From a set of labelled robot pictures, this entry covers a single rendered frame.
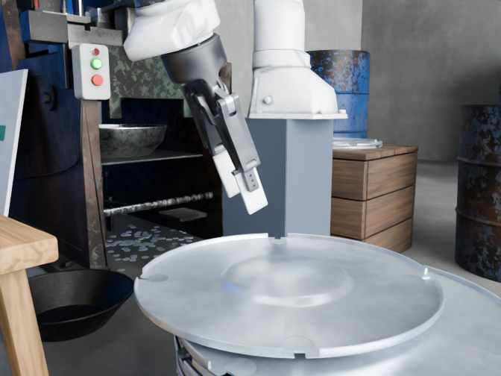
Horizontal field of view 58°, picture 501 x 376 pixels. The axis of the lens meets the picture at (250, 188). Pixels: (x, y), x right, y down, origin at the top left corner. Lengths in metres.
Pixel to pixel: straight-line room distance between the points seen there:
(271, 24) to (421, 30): 3.65
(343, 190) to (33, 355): 0.93
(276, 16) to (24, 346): 0.74
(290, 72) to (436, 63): 3.58
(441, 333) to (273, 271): 0.16
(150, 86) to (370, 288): 1.12
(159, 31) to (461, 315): 0.39
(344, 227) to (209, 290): 0.92
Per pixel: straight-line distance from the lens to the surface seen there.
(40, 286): 1.23
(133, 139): 1.51
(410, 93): 4.58
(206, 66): 0.54
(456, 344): 0.39
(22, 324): 0.60
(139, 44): 0.50
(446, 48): 4.47
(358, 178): 1.28
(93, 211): 1.31
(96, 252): 1.34
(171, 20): 0.50
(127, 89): 1.41
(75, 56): 1.26
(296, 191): 0.95
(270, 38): 0.99
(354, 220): 1.30
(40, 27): 1.30
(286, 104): 0.95
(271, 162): 0.94
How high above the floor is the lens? 0.47
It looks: 10 degrees down
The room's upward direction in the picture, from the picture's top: straight up
